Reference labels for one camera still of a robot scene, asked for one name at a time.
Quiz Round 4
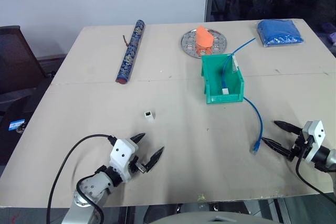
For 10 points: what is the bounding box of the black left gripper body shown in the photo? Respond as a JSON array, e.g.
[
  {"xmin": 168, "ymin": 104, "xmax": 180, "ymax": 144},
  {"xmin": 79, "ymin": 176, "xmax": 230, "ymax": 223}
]
[{"xmin": 130, "ymin": 155, "xmax": 148, "ymax": 175}]

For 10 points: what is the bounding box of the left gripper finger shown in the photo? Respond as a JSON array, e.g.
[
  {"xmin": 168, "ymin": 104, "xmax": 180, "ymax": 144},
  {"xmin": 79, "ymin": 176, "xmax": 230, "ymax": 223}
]
[
  {"xmin": 143, "ymin": 146, "xmax": 165, "ymax": 174},
  {"xmin": 130, "ymin": 132, "xmax": 146, "ymax": 143}
]

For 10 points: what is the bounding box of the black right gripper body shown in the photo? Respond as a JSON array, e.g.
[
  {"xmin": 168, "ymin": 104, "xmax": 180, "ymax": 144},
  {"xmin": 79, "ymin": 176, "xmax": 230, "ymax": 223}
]
[{"xmin": 288, "ymin": 129, "xmax": 315, "ymax": 162}]

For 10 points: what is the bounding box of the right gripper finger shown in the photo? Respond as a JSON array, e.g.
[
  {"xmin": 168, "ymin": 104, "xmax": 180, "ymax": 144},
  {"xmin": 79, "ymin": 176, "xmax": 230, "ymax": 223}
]
[
  {"xmin": 274, "ymin": 120, "xmax": 303, "ymax": 135},
  {"xmin": 262, "ymin": 136, "xmax": 293, "ymax": 159}
]

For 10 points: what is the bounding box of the small white cube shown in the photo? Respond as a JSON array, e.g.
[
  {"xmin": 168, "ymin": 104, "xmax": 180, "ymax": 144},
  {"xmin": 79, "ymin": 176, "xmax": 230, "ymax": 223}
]
[{"xmin": 143, "ymin": 110, "xmax": 156, "ymax": 124}]

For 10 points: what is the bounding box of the blue patterned scroll tube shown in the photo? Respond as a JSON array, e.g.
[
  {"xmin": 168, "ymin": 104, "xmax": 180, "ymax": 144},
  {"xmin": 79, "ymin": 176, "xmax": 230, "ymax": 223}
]
[{"xmin": 115, "ymin": 19, "xmax": 147, "ymax": 85}]

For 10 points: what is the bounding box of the green plastic bin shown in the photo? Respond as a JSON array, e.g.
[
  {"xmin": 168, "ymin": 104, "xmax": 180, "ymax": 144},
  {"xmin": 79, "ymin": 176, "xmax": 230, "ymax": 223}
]
[{"xmin": 201, "ymin": 53, "xmax": 245, "ymax": 104}]

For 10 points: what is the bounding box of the blue bagged cloth pack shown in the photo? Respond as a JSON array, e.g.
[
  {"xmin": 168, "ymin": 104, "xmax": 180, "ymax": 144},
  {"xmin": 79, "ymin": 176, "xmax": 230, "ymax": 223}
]
[{"xmin": 256, "ymin": 19, "xmax": 306, "ymax": 48}]

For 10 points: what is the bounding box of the purple object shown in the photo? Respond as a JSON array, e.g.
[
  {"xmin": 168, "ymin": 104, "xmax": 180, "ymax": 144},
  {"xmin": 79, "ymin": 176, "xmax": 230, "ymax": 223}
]
[{"xmin": 321, "ymin": 22, "xmax": 336, "ymax": 45}]

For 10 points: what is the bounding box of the silver perforated round plate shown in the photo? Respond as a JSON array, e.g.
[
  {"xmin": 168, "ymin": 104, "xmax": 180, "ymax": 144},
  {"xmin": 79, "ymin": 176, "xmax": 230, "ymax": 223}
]
[{"xmin": 180, "ymin": 28, "xmax": 228, "ymax": 58}]

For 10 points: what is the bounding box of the orange folded object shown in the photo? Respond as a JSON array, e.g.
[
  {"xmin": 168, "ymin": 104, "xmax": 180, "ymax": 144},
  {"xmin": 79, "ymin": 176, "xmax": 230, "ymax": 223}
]
[{"xmin": 194, "ymin": 26, "xmax": 214, "ymax": 55}]

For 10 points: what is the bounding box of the blue label tag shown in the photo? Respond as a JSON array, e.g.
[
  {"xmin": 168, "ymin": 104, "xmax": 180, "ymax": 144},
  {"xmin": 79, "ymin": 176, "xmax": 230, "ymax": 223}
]
[{"xmin": 8, "ymin": 120, "xmax": 26, "ymax": 131}]

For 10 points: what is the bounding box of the dark glass partition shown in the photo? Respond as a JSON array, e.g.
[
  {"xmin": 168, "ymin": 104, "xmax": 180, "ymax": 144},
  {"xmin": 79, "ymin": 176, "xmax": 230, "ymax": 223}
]
[{"xmin": 204, "ymin": 0, "xmax": 336, "ymax": 59}]

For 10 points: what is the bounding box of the black office chair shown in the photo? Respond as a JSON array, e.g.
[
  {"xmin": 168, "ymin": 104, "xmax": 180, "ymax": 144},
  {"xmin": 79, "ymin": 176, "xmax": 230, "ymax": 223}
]
[{"xmin": 0, "ymin": 25, "xmax": 66, "ymax": 167}]

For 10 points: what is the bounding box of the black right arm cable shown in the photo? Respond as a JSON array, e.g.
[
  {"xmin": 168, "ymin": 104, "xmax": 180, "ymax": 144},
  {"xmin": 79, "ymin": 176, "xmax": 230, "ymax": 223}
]
[{"xmin": 295, "ymin": 153, "xmax": 336, "ymax": 200}]

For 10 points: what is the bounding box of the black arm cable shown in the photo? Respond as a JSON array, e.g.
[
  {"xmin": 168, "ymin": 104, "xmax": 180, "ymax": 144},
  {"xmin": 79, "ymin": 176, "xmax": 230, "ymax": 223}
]
[
  {"xmin": 295, "ymin": 153, "xmax": 336, "ymax": 200},
  {"xmin": 46, "ymin": 134, "xmax": 118, "ymax": 224}
]

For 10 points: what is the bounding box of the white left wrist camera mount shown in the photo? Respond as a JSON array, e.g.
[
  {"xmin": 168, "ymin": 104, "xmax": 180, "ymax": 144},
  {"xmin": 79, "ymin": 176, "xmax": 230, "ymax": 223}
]
[{"xmin": 109, "ymin": 138, "xmax": 140, "ymax": 183}]

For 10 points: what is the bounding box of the blue Ethernet cable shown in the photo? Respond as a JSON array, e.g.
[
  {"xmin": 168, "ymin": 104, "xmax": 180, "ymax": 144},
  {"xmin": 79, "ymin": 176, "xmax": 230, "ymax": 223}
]
[{"xmin": 222, "ymin": 37, "xmax": 264, "ymax": 156}]

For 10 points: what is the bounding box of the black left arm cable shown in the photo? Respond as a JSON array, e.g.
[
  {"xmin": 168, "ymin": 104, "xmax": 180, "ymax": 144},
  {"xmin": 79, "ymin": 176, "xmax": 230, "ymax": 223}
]
[{"xmin": 46, "ymin": 134, "xmax": 118, "ymax": 224}]

